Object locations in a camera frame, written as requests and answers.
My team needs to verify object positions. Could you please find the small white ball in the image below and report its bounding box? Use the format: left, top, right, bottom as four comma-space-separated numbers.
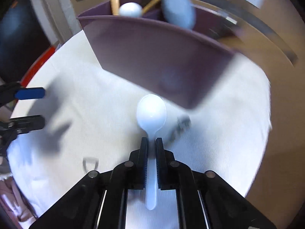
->
119, 2, 143, 18

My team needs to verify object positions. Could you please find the grey plastic spoon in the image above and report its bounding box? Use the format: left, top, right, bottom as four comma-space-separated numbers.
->
161, 0, 197, 30

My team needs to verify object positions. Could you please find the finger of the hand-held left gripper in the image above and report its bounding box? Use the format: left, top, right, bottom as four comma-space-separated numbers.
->
0, 115, 46, 148
0, 82, 46, 105

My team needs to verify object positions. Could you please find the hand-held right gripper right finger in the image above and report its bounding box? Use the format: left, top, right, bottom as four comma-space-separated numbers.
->
156, 137, 277, 229

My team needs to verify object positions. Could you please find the metal shovel-shaped spoon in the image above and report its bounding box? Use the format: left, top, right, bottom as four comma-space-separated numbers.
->
82, 157, 99, 174

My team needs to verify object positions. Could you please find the brown plastic utensil holder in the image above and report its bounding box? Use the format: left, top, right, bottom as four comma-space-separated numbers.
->
77, 0, 239, 110

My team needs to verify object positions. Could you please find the pink quilt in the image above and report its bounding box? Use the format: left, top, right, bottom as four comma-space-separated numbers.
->
0, 175, 37, 223

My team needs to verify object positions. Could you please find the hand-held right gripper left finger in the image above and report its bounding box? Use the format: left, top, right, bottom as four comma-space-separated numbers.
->
29, 137, 149, 229

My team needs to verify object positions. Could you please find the wooden spoon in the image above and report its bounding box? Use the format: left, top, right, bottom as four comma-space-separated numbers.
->
110, 0, 121, 16

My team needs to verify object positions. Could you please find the white towel cloth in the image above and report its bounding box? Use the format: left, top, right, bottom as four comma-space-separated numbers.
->
6, 31, 273, 229

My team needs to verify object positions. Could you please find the white plastic spoon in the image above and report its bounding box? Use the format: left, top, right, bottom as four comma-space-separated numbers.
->
136, 94, 167, 210

